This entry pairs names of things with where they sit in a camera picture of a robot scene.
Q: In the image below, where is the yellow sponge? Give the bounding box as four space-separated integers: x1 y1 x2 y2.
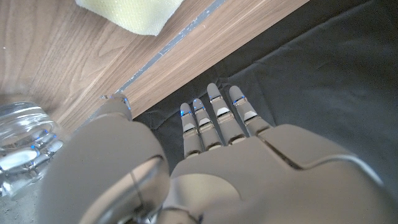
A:
74 0 186 37

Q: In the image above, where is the clear glass cup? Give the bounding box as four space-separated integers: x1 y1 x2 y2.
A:
0 101 65 200

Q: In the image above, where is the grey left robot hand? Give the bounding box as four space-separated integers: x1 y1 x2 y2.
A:
37 82 398 224

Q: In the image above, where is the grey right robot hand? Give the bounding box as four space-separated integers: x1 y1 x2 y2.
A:
0 129 65 187

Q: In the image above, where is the black backdrop curtain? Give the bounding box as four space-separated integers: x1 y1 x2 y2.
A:
133 0 398 200

